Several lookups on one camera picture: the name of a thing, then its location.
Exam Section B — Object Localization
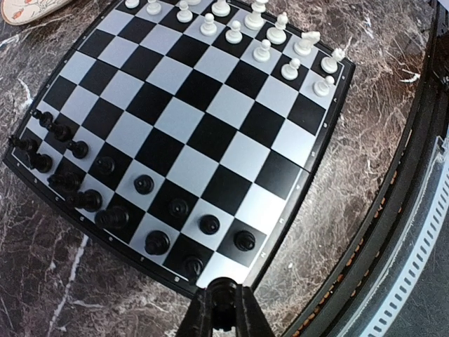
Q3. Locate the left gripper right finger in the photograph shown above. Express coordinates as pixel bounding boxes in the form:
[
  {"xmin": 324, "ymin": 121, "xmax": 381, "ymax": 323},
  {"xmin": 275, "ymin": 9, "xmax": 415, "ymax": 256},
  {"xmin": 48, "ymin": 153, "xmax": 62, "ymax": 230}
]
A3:
[{"xmin": 234, "ymin": 284, "xmax": 274, "ymax": 337}]

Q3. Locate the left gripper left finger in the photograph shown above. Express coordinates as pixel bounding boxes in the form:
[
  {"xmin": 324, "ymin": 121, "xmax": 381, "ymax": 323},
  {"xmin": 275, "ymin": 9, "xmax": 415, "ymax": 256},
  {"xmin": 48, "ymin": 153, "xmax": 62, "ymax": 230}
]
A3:
[{"xmin": 175, "ymin": 289, "xmax": 213, "ymax": 337}]

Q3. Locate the black rook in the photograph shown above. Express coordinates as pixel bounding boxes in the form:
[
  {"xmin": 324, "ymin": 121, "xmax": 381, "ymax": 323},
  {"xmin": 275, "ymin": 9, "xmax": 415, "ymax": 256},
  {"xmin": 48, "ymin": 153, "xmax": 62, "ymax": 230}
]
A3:
[{"xmin": 207, "ymin": 277, "xmax": 237, "ymax": 331}]

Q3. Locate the black pawn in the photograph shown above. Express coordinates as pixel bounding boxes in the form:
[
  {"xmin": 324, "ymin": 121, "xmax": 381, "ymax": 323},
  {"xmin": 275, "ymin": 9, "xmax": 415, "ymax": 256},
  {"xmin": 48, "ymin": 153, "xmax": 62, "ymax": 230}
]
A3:
[
  {"xmin": 199, "ymin": 214, "xmax": 220, "ymax": 235},
  {"xmin": 133, "ymin": 174, "xmax": 154, "ymax": 195},
  {"xmin": 66, "ymin": 140, "xmax": 89, "ymax": 159},
  {"xmin": 94, "ymin": 156, "xmax": 115, "ymax": 176},
  {"xmin": 234, "ymin": 230, "xmax": 255, "ymax": 251},
  {"xmin": 168, "ymin": 198, "xmax": 189, "ymax": 218}
]

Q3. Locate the black chess piece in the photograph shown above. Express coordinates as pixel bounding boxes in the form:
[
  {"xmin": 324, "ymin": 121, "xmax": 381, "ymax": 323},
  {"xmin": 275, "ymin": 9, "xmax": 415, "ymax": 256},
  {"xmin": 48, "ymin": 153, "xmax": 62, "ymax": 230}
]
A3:
[{"xmin": 8, "ymin": 135, "xmax": 53, "ymax": 173}]

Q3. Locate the black knight standing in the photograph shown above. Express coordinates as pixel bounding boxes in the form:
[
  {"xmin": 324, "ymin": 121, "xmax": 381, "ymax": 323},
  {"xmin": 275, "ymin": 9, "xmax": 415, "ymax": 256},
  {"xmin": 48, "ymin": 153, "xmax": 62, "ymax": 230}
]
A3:
[{"xmin": 183, "ymin": 256, "xmax": 203, "ymax": 279}]

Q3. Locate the black bishop standing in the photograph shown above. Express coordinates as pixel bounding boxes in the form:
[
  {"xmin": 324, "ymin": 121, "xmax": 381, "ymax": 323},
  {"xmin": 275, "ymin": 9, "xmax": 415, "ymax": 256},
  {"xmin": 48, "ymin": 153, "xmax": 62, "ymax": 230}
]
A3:
[{"xmin": 145, "ymin": 230, "xmax": 170, "ymax": 256}]

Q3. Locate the black king standing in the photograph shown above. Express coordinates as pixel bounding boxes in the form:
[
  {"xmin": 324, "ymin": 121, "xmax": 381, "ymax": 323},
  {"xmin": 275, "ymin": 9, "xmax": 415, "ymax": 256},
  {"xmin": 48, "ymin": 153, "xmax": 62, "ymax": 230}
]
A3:
[{"xmin": 95, "ymin": 206, "xmax": 129, "ymax": 230}]

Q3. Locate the black queen standing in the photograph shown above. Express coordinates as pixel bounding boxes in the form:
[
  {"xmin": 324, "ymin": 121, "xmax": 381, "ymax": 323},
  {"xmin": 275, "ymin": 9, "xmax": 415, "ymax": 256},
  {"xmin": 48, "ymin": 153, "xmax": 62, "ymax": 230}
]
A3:
[{"xmin": 67, "ymin": 189, "xmax": 102, "ymax": 212}]

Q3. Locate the black and grey chessboard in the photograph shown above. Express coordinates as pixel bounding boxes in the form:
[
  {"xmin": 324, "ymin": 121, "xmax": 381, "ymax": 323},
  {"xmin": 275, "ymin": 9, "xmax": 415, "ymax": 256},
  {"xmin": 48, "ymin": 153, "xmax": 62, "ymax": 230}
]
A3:
[{"xmin": 4, "ymin": 1, "xmax": 355, "ymax": 297}]

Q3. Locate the fallen black piece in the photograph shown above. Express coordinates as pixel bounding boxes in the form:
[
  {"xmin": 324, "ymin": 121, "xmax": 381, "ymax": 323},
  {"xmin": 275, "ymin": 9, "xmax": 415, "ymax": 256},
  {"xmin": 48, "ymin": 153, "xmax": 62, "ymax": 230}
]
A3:
[
  {"xmin": 31, "ymin": 109, "xmax": 53, "ymax": 128},
  {"xmin": 46, "ymin": 122, "xmax": 72, "ymax": 142},
  {"xmin": 48, "ymin": 172, "xmax": 81, "ymax": 192}
]

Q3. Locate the white pawn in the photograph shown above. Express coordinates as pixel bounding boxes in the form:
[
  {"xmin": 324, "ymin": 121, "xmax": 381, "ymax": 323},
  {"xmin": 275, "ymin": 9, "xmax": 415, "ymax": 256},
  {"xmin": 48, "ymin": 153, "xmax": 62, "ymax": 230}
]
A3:
[
  {"xmin": 146, "ymin": 0, "xmax": 162, "ymax": 15},
  {"xmin": 253, "ymin": 39, "xmax": 271, "ymax": 62},
  {"xmin": 225, "ymin": 20, "xmax": 243, "ymax": 44},
  {"xmin": 176, "ymin": 1, "xmax": 193, "ymax": 23},
  {"xmin": 312, "ymin": 76, "xmax": 335, "ymax": 97},
  {"xmin": 124, "ymin": 0, "xmax": 140, "ymax": 9},
  {"xmin": 200, "ymin": 13, "xmax": 217, "ymax": 37},
  {"xmin": 281, "ymin": 58, "xmax": 301, "ymax": 81}
]

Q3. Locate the white king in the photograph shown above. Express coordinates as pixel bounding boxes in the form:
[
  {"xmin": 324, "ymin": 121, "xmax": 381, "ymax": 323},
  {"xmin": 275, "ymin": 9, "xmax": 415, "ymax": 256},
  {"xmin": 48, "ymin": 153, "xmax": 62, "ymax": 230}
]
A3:
[{"xmin": 244, "ymin": 0, "xmax": 268, "ymax": 30}]

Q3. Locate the white queen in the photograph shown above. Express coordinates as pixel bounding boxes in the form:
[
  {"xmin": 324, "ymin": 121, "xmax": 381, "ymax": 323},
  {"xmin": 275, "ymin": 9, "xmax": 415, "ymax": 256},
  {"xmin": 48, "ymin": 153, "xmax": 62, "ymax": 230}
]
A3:
[{"xmin": 211, "ymin": 0, "xmax": 231, "ymax": 17}]

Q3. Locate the ceramic bird plate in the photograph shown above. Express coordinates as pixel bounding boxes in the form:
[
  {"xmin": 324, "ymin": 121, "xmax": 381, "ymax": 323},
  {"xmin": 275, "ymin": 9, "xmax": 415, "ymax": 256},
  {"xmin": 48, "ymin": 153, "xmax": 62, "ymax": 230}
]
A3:
[{"xmin": 1, "ymin": 0, "xmax": 72, "ymax": 26}]

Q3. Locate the white slotted cable duct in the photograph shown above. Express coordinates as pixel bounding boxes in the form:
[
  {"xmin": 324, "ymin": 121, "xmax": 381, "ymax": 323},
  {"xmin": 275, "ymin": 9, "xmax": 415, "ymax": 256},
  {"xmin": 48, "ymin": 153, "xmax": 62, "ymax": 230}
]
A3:
[{"xmin": 357, "ymin": 138, "xmax": 448, "ymax": 336}]

